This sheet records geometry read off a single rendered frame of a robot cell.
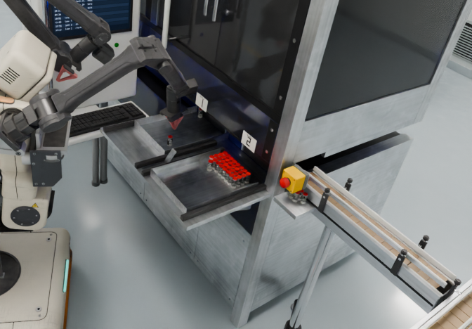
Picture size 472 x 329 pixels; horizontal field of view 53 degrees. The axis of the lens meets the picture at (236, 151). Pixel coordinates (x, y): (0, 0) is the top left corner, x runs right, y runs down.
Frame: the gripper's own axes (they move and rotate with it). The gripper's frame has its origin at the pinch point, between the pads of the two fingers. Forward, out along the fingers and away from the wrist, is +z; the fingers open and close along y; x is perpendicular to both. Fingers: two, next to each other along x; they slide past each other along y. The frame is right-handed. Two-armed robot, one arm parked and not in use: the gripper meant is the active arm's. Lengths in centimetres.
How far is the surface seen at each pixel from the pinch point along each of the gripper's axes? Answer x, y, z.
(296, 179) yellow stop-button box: -58, 6, -3
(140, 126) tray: 16.7, -4.5, 6.1
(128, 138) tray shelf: 15.9, -12.1, 8.1
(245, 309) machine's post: -47, 1, 86
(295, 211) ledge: -60, 6, 12
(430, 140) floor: -47, 276, 132
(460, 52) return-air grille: -4, 476, 130
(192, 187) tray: -24.6, -14.5, 8.6
